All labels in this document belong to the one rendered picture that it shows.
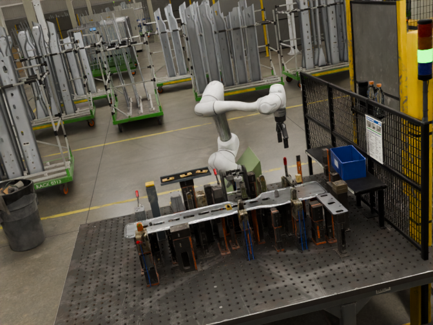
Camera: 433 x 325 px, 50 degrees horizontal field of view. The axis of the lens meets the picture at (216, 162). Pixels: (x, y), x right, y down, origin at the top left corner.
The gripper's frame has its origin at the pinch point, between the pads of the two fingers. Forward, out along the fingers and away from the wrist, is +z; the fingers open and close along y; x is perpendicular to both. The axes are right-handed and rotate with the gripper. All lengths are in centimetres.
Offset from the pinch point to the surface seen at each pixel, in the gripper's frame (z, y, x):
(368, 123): -7, 17, 54
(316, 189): 31.3, 18.1, 14.5
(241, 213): 27, 35, -42
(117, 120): 105, -597, -150
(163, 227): 31, 21, -92
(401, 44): -30, -113, 156
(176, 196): 20, 2, -79
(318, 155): 28, -34, 37
